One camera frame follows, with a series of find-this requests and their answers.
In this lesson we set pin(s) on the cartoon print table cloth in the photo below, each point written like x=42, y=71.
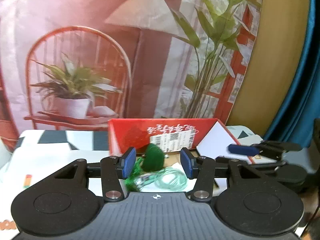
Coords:
x=39, y=153

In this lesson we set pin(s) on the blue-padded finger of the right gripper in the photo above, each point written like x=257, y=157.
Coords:
x=243, y=150

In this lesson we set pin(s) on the printed living room backdrop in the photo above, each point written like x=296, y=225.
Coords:
x=72, y=64

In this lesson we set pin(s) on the red strawberry cardboard box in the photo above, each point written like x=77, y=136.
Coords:
x=175, y=137

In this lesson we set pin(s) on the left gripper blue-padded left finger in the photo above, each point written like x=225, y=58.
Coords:
x=114, y=168

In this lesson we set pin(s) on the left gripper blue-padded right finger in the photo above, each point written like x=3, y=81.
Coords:
x=203, y=170

